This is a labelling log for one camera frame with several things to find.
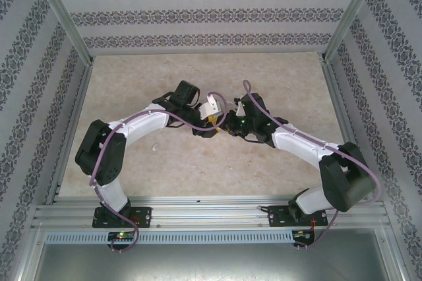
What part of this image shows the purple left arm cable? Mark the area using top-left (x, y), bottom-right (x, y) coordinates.
top-left (89, 91), bottom-right (232, 254)

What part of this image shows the aluminium table side rail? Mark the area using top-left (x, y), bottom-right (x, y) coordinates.
top-left (321, 59), bottom-right (377, 203)
top-left (44, 63), bottom-right (95, 204)

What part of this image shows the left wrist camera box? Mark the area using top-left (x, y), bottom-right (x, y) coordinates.
top-left (198, 94), bottom-right (224, 119)

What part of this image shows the slotted grey cable duct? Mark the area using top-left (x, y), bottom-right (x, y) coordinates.
top-left (44, 230), bottom-right (294, 245)

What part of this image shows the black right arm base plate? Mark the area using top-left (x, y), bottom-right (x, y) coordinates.
top-left (267, 204), bottom-right (329, 228)

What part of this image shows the aluminium frame post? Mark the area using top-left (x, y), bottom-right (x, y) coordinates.
top-left (319, 0), bottom-right (386, 63)
top-left (28, 0), bottom-right (94, 66)

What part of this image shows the right circuit board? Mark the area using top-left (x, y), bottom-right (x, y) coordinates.
top-left (292, 230), bottom-right (316, 244)

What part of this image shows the sheet metal tray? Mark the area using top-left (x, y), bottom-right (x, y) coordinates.
top-left (15, 226), bottom-right (411, 281)

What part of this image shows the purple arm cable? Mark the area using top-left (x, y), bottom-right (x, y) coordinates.
top-left (243, 79), bottom-right (380, 249)
top-left (89, 91), bottom-right (232, 254)

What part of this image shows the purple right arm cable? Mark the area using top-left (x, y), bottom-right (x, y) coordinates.
top-left (243, 79), bottom-right (380, 249)

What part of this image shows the left circuit board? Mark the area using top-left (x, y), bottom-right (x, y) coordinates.
top-left (107, 231), bottom-right (136, 242)

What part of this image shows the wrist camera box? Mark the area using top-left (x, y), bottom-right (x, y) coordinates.
top-left (232, 95), bottom-right (248, 112)
top-left (198, 94), bottom-right (224, 119)

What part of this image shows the circuit board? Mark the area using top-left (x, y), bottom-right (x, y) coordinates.
top-left (107, 231), bottom-right (136, 242)
top-left (292, 230), bottom-right (316, 244)

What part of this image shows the aluminium mounting rail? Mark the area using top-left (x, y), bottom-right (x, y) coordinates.
top-left (31, 195), bottom-right (386, 230)

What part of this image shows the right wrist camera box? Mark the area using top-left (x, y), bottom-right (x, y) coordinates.
top-left (232, 95), bottom-right (248, 112)

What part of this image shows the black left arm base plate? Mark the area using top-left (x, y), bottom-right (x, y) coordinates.
top-left (92, 206), bottom-right (153, 229)

